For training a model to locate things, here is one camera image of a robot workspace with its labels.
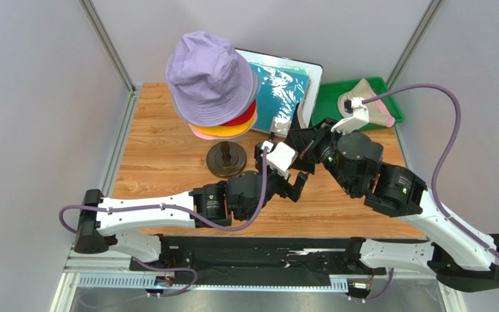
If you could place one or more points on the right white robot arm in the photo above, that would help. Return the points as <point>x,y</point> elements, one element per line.
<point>457,255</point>

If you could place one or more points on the green plastic bin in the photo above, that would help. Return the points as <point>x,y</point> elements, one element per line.
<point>328,94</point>

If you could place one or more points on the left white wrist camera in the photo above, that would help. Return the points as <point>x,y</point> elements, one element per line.
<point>280,157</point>

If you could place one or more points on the white tablet board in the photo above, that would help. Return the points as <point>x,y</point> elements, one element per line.
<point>314,71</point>

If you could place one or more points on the dark round stand base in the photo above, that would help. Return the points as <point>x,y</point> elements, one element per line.
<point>226,159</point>

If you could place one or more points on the pink beige hat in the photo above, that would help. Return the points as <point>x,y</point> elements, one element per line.
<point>378,112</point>

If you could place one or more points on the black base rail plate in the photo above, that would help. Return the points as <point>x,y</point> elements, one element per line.
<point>263,261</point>

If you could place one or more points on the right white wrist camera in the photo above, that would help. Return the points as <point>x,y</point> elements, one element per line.
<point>358,116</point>

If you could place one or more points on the black hat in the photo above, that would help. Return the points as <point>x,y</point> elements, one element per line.
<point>298,121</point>

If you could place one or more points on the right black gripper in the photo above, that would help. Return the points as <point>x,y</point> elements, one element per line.
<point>308,141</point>

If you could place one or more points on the grey hat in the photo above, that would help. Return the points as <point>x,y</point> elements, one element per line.
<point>256,88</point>

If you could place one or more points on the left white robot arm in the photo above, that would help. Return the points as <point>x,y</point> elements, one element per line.
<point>232,205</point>

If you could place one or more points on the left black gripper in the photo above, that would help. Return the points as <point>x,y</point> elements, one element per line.
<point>286,188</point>

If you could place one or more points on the red hat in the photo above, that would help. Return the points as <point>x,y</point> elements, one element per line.
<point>244,117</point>

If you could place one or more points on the yellow bucket hat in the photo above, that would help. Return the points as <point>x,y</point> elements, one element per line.
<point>223,131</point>

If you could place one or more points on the aluminium frame rail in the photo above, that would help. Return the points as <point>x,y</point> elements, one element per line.
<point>110,270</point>

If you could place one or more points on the pink bucket hat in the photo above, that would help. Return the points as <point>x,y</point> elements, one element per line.
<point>207,137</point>

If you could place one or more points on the lavender hat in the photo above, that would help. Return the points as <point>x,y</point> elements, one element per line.
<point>210,80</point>

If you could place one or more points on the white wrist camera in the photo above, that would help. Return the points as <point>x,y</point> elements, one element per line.
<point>280,157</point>
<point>358,116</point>

